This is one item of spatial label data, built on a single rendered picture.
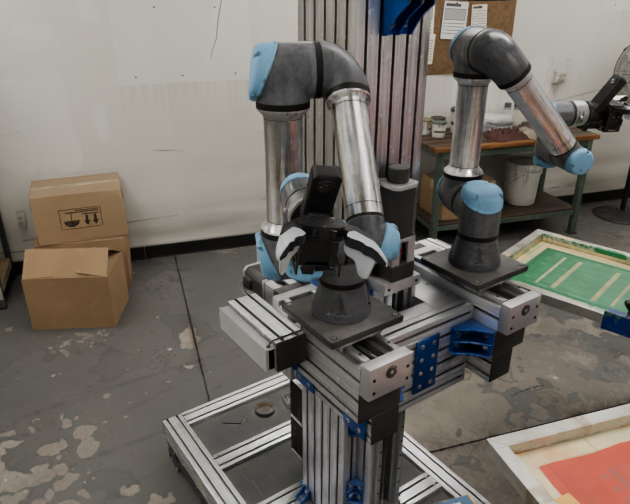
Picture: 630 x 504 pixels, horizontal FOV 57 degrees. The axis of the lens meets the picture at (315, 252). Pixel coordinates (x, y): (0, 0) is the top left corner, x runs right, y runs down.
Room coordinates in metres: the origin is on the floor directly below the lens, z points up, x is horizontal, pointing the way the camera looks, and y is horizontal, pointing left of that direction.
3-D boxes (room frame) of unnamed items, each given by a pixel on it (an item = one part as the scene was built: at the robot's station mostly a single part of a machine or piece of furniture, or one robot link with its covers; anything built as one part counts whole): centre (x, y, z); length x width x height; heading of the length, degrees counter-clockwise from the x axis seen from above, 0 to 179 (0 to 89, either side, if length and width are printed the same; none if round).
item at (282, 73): (1.27, 0.07, 1.63); 0.15 x 0.12 x 0.55; 99
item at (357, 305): (1.29, -0.07, 1.31); 0.15 x 0.15 x 0.10
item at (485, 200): (1.58, -0.47, 1.42); 0.13 x 0.12 x 0.14; 11
